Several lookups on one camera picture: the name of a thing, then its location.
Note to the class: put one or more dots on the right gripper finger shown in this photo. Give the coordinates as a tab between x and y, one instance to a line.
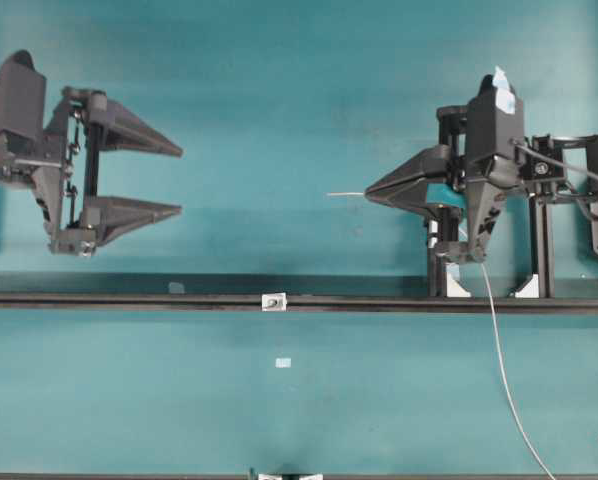
121	129
111	217

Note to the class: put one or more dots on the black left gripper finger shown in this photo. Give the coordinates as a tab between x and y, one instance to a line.
412	197
439	164

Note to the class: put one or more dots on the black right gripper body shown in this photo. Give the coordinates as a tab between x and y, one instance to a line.
38	156

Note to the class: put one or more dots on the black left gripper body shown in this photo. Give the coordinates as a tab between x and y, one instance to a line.
498	162

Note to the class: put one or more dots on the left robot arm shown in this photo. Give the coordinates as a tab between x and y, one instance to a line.
566	193

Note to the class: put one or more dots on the metal fitting with hole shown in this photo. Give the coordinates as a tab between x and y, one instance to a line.
274	302

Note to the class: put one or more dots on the pale tape square on table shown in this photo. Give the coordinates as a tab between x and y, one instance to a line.
283	363

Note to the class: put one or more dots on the blue tape piece on rail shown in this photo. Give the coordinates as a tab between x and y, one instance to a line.
176	288

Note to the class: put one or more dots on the black aluminium frame rail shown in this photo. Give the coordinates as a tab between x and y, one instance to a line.
305	293

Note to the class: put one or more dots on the black bottom frame rail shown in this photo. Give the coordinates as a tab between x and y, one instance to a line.
251	475

